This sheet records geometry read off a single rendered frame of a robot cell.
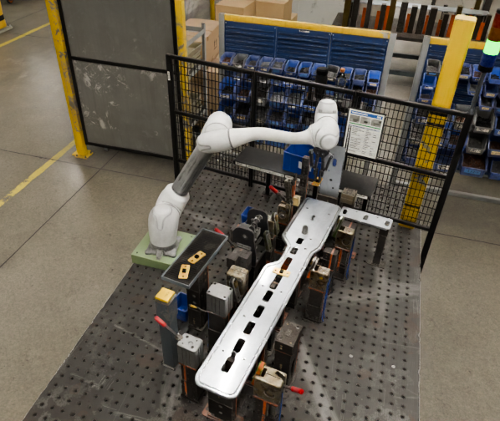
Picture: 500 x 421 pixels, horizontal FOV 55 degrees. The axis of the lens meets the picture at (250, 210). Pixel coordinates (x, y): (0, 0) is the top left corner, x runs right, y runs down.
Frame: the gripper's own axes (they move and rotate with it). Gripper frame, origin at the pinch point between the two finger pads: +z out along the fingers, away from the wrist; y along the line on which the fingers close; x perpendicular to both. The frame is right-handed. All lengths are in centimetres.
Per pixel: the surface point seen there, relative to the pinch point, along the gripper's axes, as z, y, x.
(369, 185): 26, 22, 43
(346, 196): 24.7, 12.5, 23.3
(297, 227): 29.1, -5.0, -10.7
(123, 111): 70, -229, 131
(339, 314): 59, 29, -33
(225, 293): 18, -14, -80
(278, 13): 38, -181, 405
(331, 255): 30.7, 17.9, -22.3
